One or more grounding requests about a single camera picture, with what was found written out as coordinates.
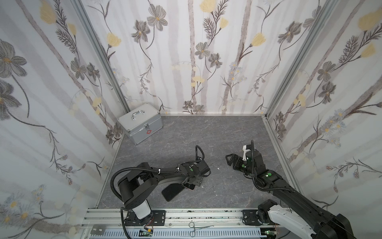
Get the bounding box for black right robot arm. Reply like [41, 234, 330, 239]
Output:
[225, 145, 355, 239]

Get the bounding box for metal forceps scissors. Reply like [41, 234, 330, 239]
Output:
[189, 222, 213, 238]

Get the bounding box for aluminium corner frame post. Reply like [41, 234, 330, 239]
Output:
[71, 0, 130, 114]
[265, 0, 339, 117]

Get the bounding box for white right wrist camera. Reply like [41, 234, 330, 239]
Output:
[242, 145, 251, 161]

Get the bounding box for white perforated cable tray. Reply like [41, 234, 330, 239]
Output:
[119, 228, 269, 239]

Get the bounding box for silver aluminium case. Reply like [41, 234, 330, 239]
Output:
[117, 103, 163, 145]

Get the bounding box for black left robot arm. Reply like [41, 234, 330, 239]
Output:
[110, 157, 211, 224]

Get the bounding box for aluminium corner frame post left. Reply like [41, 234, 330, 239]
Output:
[71, 0, 130, 114]

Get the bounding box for black phone near left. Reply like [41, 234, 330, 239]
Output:
[162, 183, 185, 202]

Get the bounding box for aluminium corner frame post right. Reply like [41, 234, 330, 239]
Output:
[265, 0, 339, 117]

